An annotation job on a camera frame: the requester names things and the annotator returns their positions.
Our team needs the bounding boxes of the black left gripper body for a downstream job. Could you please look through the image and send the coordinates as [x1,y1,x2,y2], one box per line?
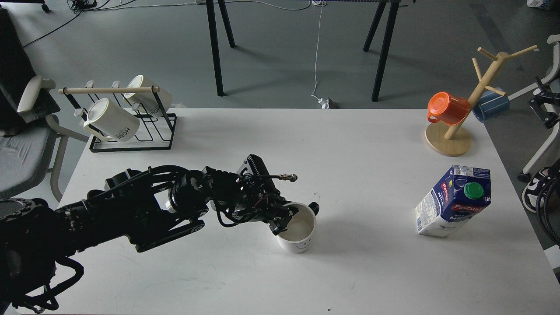
[210,154,285,224]

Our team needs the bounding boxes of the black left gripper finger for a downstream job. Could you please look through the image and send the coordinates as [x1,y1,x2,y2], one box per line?
[268,203,299,236]

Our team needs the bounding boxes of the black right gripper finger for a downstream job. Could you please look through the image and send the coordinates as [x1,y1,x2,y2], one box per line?
[528,77,560,128]

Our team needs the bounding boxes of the white smiley face mug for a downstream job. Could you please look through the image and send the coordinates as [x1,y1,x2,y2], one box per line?
[276,202,319,253]

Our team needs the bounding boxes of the blue white milk carton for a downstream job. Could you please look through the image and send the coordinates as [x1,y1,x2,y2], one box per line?
[415,165,491,237]

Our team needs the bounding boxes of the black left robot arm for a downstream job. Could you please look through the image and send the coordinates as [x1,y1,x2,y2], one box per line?
[0,154,298,314]

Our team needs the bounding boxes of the blue cup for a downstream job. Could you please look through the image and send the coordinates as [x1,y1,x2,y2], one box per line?
[472,91,510,123]

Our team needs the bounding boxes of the orange plastic cup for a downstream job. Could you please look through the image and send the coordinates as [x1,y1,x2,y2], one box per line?
[427,91,470,126]

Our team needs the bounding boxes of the white chair base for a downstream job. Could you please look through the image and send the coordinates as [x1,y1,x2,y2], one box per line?
[507,34,560,183]

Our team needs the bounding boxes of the black white sneaker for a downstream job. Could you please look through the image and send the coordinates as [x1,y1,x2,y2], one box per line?
[521,167,552,214]

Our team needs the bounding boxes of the wooden mug tree stand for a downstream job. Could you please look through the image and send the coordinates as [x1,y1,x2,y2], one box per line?
[425,45,538,156]

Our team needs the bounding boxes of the white power plug adapter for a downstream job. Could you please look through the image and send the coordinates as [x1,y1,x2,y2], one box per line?
[318,98,339,109]

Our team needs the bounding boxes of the white HOME mug rear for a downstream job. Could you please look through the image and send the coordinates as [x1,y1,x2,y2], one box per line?
[123,74,173,118]

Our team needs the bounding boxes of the white home mug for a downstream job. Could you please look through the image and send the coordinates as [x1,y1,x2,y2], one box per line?
[123,74,173,118]
[83,98,140,142]

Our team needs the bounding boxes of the white HOME mug front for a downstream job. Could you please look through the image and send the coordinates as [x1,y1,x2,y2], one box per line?
[83,98,140,142]

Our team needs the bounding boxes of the black table trestle right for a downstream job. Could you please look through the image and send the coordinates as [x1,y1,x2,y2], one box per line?
[362,0,401,102]

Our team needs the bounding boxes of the black table trestle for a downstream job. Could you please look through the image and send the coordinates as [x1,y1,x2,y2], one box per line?
[205,0,236,97]
[362,0,401,102]

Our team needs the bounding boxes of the black table trestle left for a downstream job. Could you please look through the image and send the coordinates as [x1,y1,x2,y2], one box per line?
[205,0,236,97]

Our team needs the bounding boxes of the white power cable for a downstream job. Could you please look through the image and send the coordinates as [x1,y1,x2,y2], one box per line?
[310,0,328,102]

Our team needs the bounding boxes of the black wire mug rack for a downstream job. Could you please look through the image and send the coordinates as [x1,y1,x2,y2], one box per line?
[59,80,177,152]

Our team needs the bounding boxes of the black floor cables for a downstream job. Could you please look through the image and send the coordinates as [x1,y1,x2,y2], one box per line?
[22,0,140,48]

